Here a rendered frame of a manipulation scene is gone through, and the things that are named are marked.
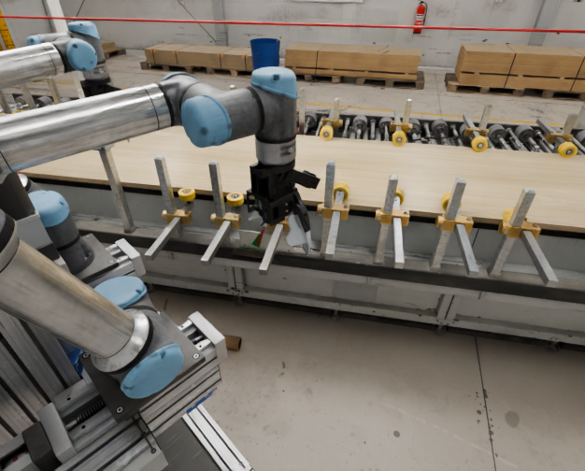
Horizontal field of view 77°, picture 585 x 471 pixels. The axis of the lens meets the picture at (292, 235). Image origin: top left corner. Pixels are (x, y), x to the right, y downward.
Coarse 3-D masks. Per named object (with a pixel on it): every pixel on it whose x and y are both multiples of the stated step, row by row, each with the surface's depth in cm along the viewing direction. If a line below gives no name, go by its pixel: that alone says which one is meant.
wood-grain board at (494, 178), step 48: (144, 144) 228; (192, 144) 228; (240, 144) 228; (336, 144) 228; (384, 144) 228; (240, 192) 181; (384, 192) 181; (432, 192) 181; (480, 192) 181; (576, 192) 181
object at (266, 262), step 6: (288, 216) 175; (276, 228) 163; (282, 228) 165; (276, 234) 160; (270, 240) 156; (276, 240) 156; (270, 246) 153; (276, 246) 155; (270, 252) 149; (264, 258) 146; (270, 258) 146; (264, 264) 143; (270, 264) 147; (264, 270) 141
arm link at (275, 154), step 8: (256, 144) 65; (264, 144) 63; (272, 144) 63; (280, 144) 63; (288, 144) 64; (256, 152) 66; (264, 152) 64; (272, 152) 64; (280, 152) 64; (288, 152) 65; (264, 160) 65; (272, 160) 65; (280, 160) 65; (288, 160) 65
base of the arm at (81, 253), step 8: (80, 240) 114; (56, 248) 108; (64, 248) 109; (72, 248) 111; (80, 248) 113; (88, 248) 117; (64, 256) 110; (72, 256) 111; (80, 256) 113; (88, 256) 117; (72, 264) 111; (80, 264) 113; (88, 264) 116; (72, 272) 112
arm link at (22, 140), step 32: (96, 96) 57; (128, 96) 58; (160, 96) 60; (0, 128) 50; (32, 128) 51; (64, 128) 53; (96, 128) 55; (128, 128) 58; (160, 128) 63; (0, 160) 50; (32, 160) 53
